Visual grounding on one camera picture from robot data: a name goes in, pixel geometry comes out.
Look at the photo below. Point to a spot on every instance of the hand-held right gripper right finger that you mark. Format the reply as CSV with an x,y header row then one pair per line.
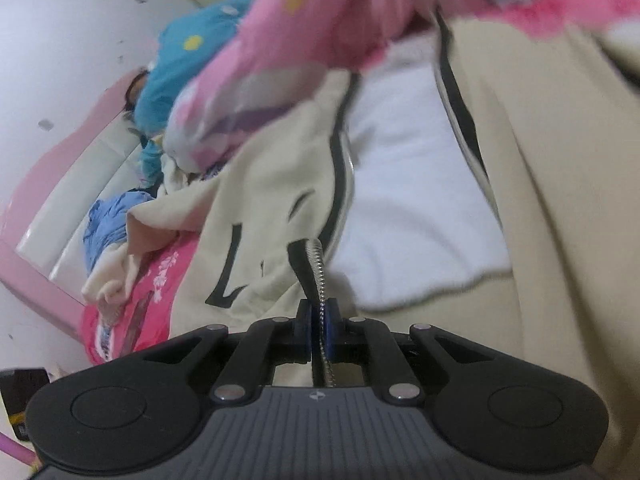
x,y
330,335

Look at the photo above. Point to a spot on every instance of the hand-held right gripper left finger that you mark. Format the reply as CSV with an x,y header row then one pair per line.
x,y
306,335

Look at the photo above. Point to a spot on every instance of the beige zip jacket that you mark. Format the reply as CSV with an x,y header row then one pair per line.
x,y
250,220

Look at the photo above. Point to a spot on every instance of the pink printed bedsheet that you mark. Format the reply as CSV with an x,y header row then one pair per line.
x,y
155,290

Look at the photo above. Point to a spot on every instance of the cream cloth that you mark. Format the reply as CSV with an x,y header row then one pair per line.
x,y
112,280

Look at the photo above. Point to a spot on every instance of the light blue cloth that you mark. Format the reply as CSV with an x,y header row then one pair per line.
x,y
107,225

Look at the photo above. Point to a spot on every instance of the white padded headboard panel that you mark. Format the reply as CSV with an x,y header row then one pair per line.
x,y
85,195

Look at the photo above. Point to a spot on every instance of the pink printed quilt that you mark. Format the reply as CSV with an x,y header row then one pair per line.
x,y
280,60

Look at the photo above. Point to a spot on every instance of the blue quilt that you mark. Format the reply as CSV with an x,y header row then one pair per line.
x,y
185,75

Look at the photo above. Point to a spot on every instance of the dark box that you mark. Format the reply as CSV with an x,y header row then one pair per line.
x,y
25,395

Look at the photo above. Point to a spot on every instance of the pink bed headboard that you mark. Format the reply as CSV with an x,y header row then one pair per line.
x,y
50,170

